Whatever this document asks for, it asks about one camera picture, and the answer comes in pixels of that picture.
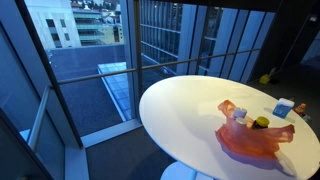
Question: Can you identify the blue object with white cap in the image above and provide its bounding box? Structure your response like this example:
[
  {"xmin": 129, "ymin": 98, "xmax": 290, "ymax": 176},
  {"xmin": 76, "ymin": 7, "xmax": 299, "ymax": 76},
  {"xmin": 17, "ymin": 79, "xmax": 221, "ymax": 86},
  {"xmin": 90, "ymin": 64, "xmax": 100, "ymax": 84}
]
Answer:
[{"xmin": 272, "ymin": 97, "xmax": 296, "ymax": 119}]

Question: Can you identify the orange plastic bag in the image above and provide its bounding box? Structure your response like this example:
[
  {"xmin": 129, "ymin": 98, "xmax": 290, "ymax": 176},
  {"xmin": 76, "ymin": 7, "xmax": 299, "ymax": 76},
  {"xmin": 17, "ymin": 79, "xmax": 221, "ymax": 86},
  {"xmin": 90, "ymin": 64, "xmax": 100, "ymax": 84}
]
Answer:
[{"xmin": 215, "ymin": 99, "xmax": 296, "ymax": 160}]

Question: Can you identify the yellow object on floor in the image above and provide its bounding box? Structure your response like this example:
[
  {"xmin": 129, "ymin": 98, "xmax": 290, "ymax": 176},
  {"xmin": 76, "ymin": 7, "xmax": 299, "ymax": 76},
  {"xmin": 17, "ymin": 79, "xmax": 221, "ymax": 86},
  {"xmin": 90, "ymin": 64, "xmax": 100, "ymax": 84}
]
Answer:
[{"xmin": 259, "ymin": 73, "xmax": 271, "ymax": 85}]

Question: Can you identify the horizontal metal handrail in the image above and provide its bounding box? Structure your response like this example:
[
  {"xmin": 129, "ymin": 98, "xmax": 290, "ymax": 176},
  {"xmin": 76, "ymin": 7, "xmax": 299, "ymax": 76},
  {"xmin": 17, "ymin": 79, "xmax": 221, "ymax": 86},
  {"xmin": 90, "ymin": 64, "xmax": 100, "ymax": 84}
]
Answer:
[{"xmin": 57, "ymin": 47, "xmax": 262, "ymax": 85}]

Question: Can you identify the small white capped container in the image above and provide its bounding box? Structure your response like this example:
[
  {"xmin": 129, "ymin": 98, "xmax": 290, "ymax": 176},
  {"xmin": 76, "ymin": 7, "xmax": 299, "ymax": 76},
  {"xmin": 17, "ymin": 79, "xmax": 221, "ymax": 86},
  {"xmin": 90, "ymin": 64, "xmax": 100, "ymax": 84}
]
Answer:
[{"xmin": 235, "ymin": 117, "xmax": 248, "ymax": 127}]

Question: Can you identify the dark jar with yellow lid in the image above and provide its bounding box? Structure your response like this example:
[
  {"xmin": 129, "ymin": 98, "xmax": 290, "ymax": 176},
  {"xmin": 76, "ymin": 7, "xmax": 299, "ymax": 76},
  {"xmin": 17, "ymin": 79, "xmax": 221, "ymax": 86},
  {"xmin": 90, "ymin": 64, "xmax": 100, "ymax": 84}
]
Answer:
[{"xmin": 251, "ymin": 115, "xmax": 270, "ymax": 131}]

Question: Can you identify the small orange bottle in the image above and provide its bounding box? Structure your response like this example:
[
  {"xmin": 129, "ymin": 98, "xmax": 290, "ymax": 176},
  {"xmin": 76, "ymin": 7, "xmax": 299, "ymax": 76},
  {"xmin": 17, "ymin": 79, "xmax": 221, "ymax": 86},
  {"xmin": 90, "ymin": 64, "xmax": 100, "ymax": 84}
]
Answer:
[{"xmin": 294, "ymin": 102, "xmax": 308, "ymax": 117}]

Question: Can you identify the white table pedestal base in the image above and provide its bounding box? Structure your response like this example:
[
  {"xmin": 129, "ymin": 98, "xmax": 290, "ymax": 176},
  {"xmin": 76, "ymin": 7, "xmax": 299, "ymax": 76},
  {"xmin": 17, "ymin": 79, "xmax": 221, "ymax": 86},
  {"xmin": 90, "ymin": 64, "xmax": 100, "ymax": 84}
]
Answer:
[{"xmin": 159, "ymin": 161, "xmax": 214, "ymax": 180}]

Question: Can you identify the slanted metal handrail post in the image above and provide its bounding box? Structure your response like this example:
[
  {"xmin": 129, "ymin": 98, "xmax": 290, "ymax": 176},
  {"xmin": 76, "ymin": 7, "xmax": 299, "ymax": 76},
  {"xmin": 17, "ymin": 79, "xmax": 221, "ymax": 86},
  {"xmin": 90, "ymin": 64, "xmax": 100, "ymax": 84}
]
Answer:
[{"xmin": 27, "ymin": 85, "xmax": 52, "ymax": 151}]

